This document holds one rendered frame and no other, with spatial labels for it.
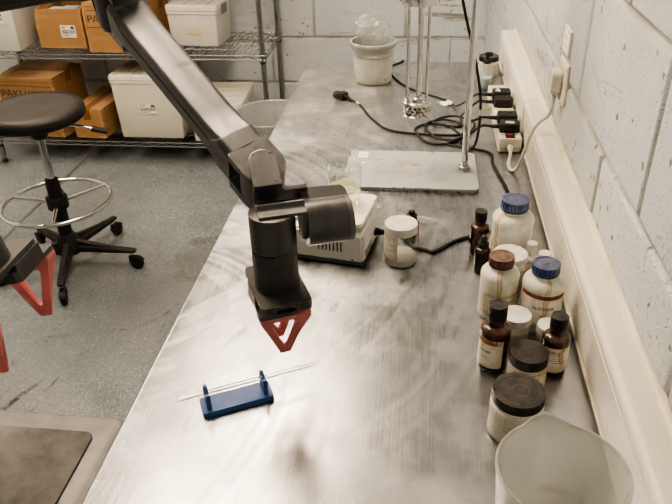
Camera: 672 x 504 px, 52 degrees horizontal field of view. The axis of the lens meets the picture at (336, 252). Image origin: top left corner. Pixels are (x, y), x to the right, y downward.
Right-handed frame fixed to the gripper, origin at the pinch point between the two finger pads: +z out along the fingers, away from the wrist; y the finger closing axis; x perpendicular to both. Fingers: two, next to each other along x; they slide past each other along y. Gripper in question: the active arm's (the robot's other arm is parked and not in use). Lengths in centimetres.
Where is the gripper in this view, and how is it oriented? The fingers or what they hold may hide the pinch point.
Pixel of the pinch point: (281, 338)
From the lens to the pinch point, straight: 94.5
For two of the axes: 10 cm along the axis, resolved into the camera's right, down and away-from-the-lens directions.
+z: 0.2, 8.5, 5.2
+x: -9.5, 1.8, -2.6
